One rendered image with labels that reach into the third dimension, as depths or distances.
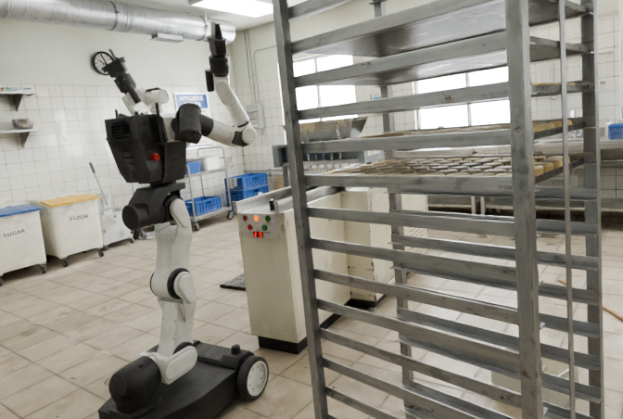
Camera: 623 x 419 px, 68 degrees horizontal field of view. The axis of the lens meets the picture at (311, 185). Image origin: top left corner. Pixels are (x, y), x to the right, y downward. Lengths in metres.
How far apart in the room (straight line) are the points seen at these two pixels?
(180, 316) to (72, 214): 3.69
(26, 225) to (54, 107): 1.62
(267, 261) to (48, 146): 4.29
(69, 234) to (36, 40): 2.38
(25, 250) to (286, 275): 3.61
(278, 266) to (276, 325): 0.36
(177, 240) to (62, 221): 3.67
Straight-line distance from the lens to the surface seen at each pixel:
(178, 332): 2.33
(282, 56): 1.28
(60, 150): 6.52
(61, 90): 6.62
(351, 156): 3.13
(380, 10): 1.64
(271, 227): 2.55
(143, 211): 2.11
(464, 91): 0.99
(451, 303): 1.10
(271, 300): 2.75
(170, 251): 2.24
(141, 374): 2.22
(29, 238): 5.69
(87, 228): 5.94
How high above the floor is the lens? 1.29
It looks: 7 degrees down
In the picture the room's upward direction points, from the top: 6 degrees counter-clockwise
